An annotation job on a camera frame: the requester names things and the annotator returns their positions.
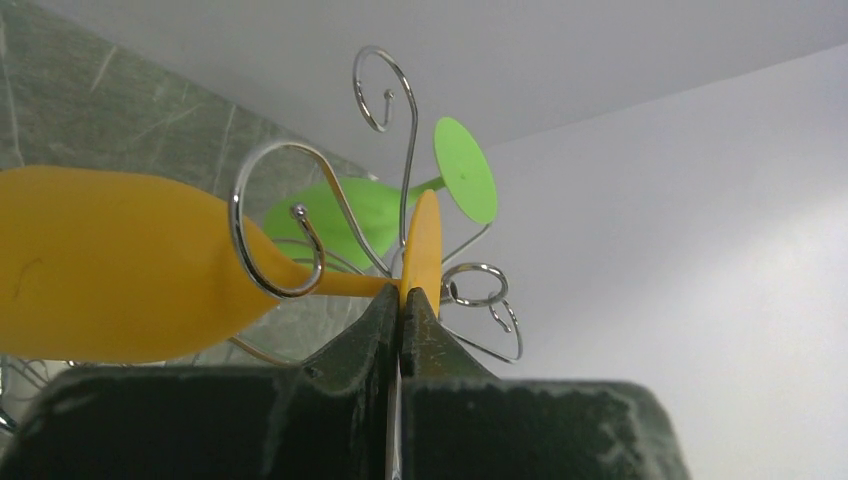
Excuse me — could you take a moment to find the orange plastic wine glass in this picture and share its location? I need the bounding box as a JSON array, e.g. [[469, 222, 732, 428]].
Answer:
[[0, 165, 444, 364]]

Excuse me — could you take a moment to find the green plastic wine glass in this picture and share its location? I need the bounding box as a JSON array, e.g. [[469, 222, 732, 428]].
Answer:
[[261, 117, 498, 270]]

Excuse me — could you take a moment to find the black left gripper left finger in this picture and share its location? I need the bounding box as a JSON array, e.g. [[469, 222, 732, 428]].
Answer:
[[1, 286, 399, 479]]

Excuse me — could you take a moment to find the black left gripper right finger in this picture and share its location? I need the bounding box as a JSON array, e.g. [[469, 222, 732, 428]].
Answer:
[[399, 288, 690, 479]]

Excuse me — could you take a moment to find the chrome wine glass rack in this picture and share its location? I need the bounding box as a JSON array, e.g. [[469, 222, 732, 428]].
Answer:
[[0, 44, 525, 439]]

